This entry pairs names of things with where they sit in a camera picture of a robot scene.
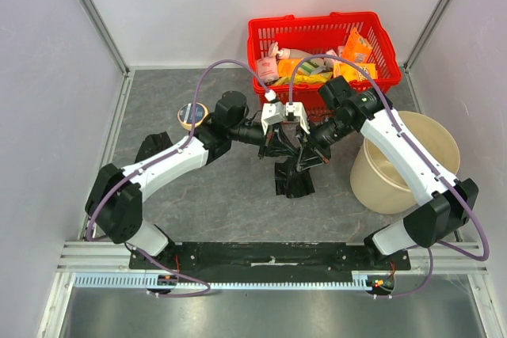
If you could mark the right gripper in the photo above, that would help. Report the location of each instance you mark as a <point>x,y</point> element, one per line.
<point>304,143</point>

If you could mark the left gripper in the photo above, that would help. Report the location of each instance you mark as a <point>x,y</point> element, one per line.
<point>276,143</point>

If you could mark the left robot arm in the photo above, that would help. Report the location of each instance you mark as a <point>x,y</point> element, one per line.
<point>115,203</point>

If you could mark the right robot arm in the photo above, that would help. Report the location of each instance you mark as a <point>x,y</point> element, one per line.
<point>445,203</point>

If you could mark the beige trash bin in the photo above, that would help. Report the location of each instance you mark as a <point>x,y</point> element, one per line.
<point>378,185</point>

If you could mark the yellow snack bag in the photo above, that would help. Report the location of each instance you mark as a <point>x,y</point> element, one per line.
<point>305,79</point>

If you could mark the pink pouch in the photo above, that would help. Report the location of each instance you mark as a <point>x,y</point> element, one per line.
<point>267,69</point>

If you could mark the orange snack pack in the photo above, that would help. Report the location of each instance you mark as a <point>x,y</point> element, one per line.
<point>286,67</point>

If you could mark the yellow snack box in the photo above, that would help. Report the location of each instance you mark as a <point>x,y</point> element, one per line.
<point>354,75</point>

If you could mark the green yellow packet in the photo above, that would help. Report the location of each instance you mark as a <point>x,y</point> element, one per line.
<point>311,66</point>

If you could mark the pink small packet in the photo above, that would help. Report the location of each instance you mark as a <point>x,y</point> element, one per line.
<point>331,59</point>

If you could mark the pink capped bottle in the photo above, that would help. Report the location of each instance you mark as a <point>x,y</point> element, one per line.
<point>283,53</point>

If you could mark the masking tape roll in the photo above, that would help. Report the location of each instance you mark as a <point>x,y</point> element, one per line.
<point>189,116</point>

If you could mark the orange carton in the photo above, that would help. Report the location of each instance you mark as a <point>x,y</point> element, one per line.
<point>357,49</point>

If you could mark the red plastic basket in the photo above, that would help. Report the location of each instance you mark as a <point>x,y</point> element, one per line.
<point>317,35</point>

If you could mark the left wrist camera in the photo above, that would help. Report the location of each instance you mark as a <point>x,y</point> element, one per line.
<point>272,111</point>

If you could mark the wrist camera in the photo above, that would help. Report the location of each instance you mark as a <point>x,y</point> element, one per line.
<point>294,112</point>
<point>272,111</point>

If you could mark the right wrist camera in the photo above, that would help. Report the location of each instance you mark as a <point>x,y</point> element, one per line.
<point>294,112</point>

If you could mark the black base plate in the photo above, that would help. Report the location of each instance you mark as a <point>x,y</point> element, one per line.
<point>277,262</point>

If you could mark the slotted cable duct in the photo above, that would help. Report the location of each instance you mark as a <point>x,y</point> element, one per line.
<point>158,282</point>

